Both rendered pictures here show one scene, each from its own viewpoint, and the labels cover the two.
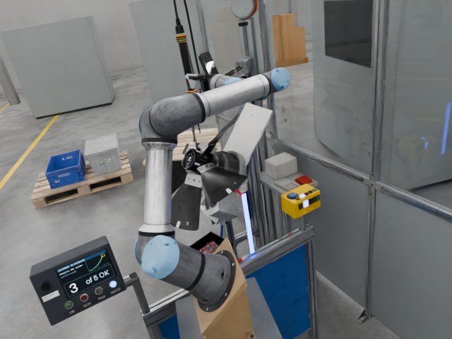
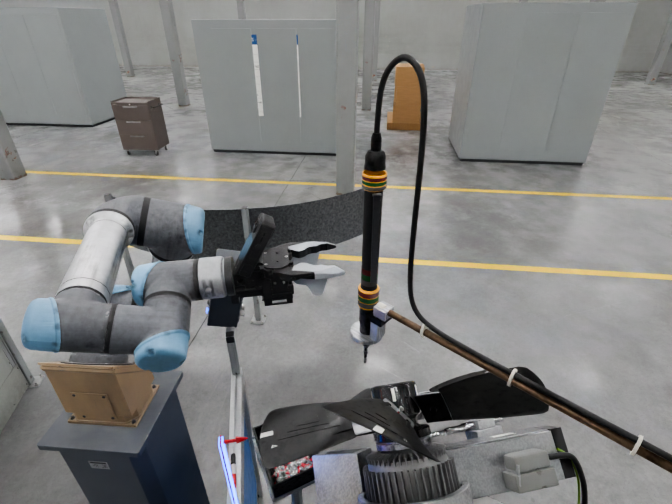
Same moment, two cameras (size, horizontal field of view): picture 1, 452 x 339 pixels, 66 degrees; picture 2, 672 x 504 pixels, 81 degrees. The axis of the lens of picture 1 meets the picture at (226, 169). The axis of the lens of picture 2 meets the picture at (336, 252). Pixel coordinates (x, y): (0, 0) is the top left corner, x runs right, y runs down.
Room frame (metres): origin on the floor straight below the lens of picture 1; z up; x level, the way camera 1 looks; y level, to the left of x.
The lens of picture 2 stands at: (1.69, -0.56, 2.05)
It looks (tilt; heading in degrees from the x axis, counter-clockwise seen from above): 30 degrees down; 104
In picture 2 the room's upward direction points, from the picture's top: straight up
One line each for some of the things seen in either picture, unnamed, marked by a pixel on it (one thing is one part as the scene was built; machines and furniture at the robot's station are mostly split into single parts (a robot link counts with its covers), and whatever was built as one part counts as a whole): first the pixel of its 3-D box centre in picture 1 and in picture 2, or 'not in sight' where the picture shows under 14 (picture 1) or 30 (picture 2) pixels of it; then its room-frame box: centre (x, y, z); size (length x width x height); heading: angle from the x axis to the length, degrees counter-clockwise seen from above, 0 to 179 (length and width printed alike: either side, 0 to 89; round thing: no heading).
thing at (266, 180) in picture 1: (284, 179); not in sight; (1.94, -0.35, 0.85); 0.36 x 0.24 x 0.03; 25
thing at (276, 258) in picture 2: (211, 83); (260, 276); (1.41, 0.00, 1.64); 0.12 x 0.08 x 0.09; 24
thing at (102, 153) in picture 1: (105, 154); not in sight; (4.34, 1.54, 0.31); 0.60 x 0.42 x 0.33; 14
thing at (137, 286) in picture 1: (139, 293); (233, 353); (1.05, 0.42, 0.96); 0.03 x 0.03 x 0.20; 25
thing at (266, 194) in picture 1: (261, 156); not in sight; (2.23, -0.26, 0.90); 0.08 x 0.06 x 1.80; 60
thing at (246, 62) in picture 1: (245, 65); not in sight; (2.14, -0.22, 1.55); 0.10 x 0.07 x 0.09; 150
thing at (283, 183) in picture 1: (286, 184); not in sight; (1.83, -0.35, 0.87); 0.15 x 0.09 x 0.02; 31
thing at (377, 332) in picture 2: not in sight; (371, 318); (1.61, 0.09, 1.51); 0.09 x 0.07 x 0.10; 150
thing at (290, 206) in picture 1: (300, 202); not in sight; (1.40, -0.33, 1.02); 0.16 x 0.10 x 0.11; 115
